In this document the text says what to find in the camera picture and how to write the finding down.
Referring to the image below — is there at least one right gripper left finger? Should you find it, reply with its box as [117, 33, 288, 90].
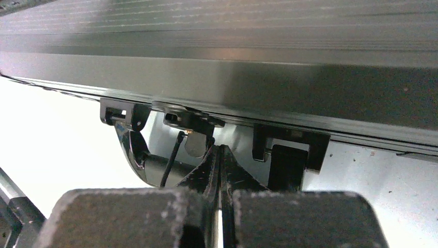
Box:
[34, 145, 219, 247]

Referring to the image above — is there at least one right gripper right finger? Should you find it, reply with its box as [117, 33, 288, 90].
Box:
[221, 145, 388, 247]

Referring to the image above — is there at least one black poker case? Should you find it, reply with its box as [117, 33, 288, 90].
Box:
[1, 1, 437, 185]

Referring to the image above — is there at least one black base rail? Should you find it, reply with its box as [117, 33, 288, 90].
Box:
[1, 170, 46, 247]

